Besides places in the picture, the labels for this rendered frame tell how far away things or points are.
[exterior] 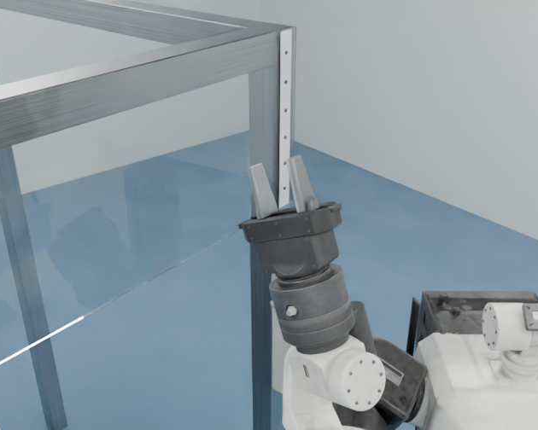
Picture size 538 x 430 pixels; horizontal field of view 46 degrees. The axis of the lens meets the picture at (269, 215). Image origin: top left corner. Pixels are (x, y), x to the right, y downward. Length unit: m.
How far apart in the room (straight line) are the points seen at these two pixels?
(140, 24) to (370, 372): 0.89
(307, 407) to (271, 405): 0.72
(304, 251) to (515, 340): 0.36
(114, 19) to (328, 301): 0.90
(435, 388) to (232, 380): 1.94
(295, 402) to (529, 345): 0.34
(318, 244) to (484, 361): 0.41
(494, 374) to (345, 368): 0.34
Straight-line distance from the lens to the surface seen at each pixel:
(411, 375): 0.97
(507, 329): 0.92
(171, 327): 3.17
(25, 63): 4.51
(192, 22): 1.25
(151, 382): 2.88
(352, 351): 0.74
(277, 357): 1.43
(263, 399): 1.54
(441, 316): 1.09
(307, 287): 0.70
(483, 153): 4.19
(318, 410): 0.82
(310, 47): 5.03
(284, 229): 0.70
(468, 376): 0.98
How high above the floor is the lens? 1.92
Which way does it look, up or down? 28 degrees down
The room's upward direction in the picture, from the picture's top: straight up
